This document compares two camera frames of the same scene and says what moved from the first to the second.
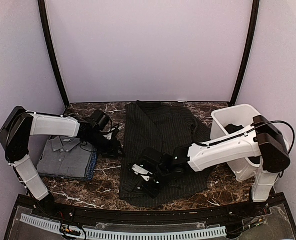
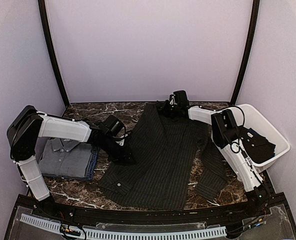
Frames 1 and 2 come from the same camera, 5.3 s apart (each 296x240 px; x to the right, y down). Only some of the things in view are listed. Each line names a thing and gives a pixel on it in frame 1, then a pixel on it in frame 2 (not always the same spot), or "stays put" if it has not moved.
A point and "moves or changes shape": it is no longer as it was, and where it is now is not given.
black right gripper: x=152 y=192 → x=164 y=110
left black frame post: x=52 y=49 stays put
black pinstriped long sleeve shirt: x=157 y=124 moves or changes shape
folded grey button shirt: x=65 y=156 stays put
